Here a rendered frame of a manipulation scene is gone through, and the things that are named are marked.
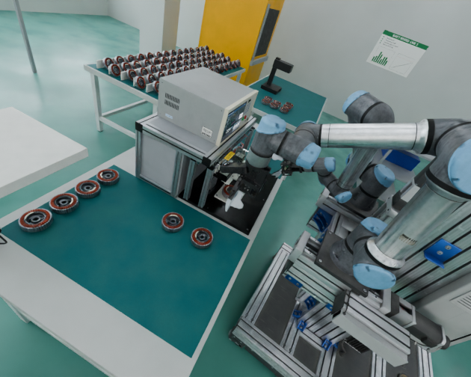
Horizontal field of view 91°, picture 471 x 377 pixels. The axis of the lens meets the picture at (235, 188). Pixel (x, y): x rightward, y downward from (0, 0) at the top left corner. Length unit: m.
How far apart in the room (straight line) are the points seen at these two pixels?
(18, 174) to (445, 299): 1.55
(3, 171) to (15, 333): 1.24
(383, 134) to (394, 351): 0.79
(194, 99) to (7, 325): 1.64
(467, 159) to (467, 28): 6.05
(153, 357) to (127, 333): 0.13
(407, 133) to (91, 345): 1.17
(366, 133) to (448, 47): 5.89
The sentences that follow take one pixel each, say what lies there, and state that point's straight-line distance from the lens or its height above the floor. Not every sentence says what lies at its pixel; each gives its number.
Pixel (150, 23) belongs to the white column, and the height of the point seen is 0.81.
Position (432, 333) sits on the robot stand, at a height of 0.98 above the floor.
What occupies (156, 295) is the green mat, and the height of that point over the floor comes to 0.75.
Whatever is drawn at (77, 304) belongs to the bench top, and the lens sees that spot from 1.11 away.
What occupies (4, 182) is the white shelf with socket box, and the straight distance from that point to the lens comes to 0.86.
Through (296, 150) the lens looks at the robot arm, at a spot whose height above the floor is 1.46.
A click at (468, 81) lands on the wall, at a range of 6.85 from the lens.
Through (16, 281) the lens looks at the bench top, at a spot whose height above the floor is 0.75.
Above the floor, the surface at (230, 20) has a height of 1.25.
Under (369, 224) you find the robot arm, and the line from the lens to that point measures 0.97.
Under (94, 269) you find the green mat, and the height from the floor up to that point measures 0.75.
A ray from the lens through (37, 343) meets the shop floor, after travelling 1.91.
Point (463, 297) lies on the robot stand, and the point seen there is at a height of 1.13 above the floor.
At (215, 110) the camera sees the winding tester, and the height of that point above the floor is 1.29.
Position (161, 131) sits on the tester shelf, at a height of 1.12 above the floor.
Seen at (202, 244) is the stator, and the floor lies 0.78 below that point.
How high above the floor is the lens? 1.75
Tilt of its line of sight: 40 degrees down
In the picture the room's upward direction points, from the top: 21 degrees clockwise
